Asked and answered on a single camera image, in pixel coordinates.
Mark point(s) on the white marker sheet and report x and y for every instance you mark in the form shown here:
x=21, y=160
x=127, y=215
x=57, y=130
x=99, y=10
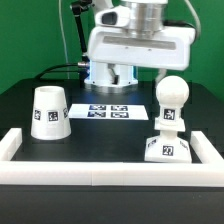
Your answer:
x=108, y=112

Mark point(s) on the white lamp bulb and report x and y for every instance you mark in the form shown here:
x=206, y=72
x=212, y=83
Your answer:
x=172, y=92

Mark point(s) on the white U-shaped fence frame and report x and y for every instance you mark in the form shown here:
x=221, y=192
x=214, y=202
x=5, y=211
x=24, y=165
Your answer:
x=208, y=173

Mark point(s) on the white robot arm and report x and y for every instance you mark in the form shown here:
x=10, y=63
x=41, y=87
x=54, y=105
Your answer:
x=135, y=34

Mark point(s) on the white lamp base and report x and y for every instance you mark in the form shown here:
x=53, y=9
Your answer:
x=167, y=147

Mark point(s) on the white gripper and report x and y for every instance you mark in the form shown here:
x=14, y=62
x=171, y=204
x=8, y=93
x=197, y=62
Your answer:
x=168, y=49

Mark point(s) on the white lamp shade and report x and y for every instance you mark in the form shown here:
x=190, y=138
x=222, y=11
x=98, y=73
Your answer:
x=50, y=120

